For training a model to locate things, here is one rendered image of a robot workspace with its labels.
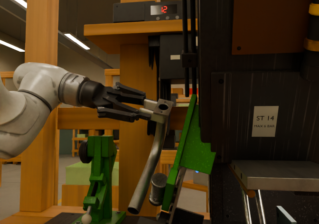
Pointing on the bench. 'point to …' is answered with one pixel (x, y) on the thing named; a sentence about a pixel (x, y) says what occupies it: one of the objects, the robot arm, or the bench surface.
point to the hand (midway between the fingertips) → (154, 111)
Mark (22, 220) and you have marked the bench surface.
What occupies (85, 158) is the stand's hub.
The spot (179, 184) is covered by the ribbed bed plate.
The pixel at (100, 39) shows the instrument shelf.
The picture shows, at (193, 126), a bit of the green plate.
